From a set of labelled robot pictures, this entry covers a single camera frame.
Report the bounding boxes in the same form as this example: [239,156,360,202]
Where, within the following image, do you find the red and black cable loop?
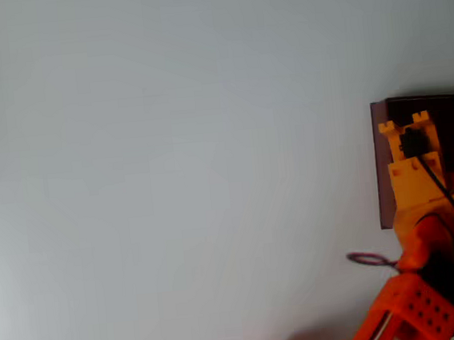
[346,247,400,275]

